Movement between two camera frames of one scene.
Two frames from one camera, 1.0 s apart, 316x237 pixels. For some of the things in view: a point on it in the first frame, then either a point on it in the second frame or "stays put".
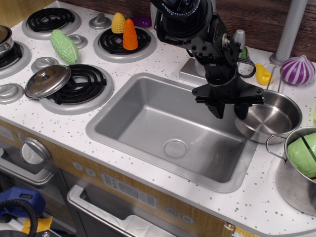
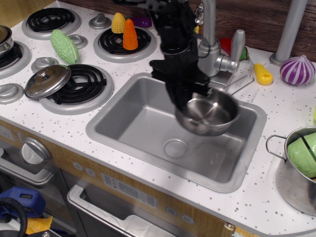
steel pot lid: [47, 80] stays put
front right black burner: [90, 88] stays put
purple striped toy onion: [297, 71] stays put
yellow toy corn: [118, 23] stays put
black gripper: [223, 87] -> [182, 72]
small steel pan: [270, 122] -> [210, 112]
